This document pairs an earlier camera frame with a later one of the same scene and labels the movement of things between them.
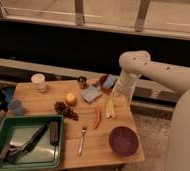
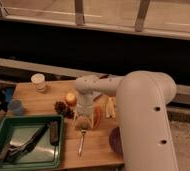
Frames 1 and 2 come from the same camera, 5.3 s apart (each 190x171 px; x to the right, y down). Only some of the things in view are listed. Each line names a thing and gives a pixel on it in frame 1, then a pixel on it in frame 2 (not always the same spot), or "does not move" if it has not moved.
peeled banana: [110, 109] does not move
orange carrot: [97, 118] does not move
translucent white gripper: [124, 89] → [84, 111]
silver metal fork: [84, 130] does not move
